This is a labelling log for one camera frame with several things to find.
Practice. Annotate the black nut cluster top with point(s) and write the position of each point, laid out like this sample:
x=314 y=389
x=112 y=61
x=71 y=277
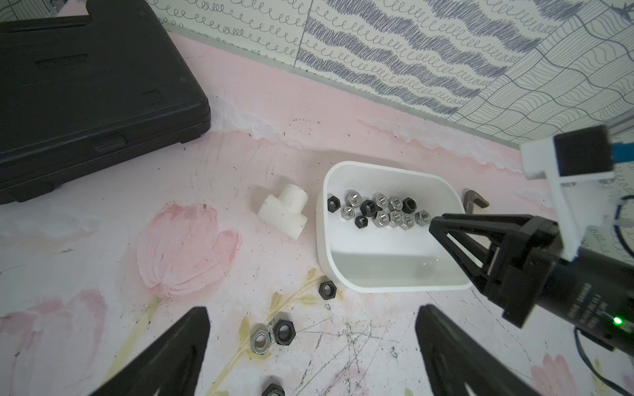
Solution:
x=409 y=205

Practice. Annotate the white plastic storage box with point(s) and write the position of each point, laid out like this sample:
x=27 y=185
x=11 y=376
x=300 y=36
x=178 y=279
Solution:
x=386 y=259

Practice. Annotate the black hex allen key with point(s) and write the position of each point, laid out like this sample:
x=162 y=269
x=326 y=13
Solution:
x=472 y=199

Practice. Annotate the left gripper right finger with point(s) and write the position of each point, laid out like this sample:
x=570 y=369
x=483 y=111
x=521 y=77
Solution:
x=456 y=364

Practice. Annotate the black plastic tool case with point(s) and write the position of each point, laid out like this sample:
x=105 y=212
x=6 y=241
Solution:
x=81 y=94

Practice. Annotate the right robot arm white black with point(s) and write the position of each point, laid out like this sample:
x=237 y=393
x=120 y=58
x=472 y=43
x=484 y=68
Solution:
x=592 y=291

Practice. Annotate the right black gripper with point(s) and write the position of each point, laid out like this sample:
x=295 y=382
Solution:
x=521 y=263

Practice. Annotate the small white plastic piece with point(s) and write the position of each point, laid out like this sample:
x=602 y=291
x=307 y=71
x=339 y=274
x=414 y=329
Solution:
x=285 y=212

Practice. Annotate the silver nut cluster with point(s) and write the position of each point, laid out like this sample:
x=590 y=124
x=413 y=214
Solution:
x=395 y=204
x=381 y=219
x=348 y=213

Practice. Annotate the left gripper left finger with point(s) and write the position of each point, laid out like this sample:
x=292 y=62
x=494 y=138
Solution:
x=171 y=365

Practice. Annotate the silver nut bottom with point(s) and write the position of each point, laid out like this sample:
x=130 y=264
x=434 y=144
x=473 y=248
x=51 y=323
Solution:
x=353 y=199

